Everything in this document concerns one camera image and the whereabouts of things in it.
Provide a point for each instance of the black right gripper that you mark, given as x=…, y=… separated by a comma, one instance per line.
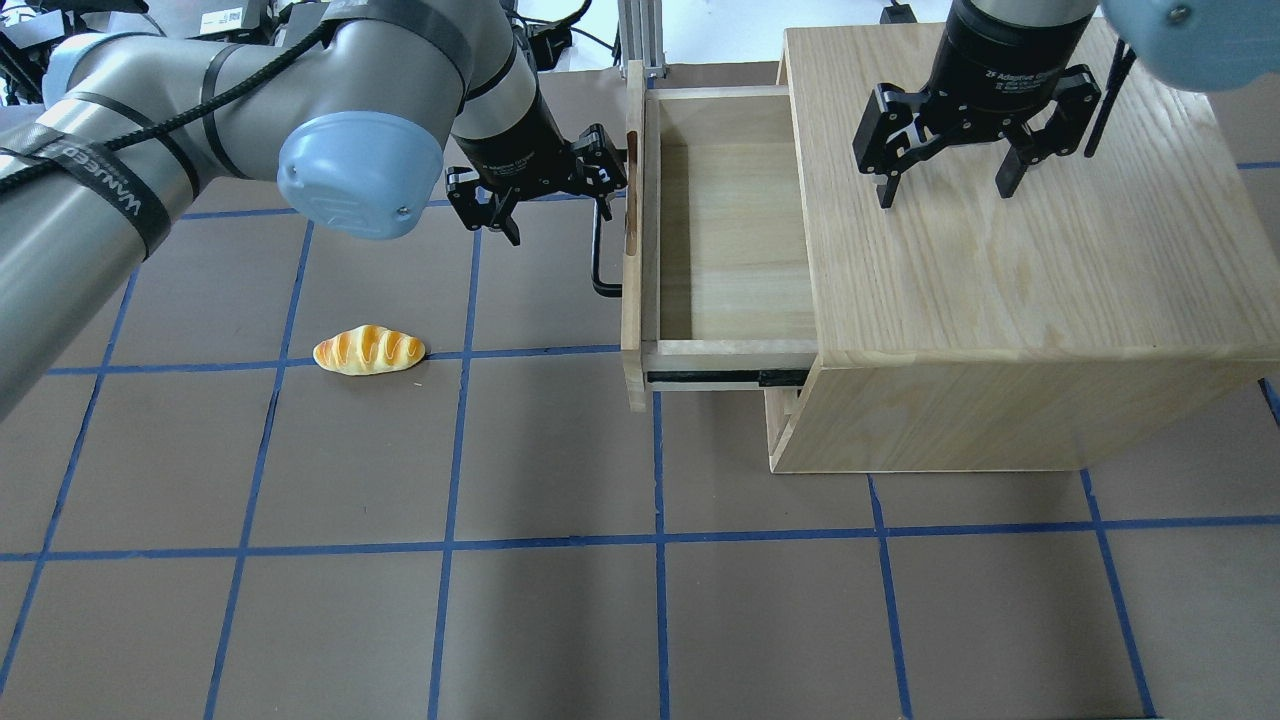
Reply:
x=988, y=60

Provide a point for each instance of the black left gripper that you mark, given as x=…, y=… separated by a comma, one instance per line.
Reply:
x=519, y=149

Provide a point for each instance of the black metal drawer handle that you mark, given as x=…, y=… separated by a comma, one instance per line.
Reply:
x=600, y=285

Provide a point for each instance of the wooden drawer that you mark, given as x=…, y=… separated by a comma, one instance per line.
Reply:
x=716, y=283

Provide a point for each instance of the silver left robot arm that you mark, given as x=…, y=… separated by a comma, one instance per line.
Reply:
x=355, y=123

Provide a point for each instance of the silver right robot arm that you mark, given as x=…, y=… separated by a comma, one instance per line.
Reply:
x=1199, y=46

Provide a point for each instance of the wooden drawer cabinet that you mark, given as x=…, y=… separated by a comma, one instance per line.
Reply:
x=959, y=331

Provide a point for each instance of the yellow toy bread roll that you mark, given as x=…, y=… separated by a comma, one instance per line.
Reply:
x=369, y=350

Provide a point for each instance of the aluminium frame post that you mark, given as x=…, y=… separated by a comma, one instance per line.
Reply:
x=640, y=38

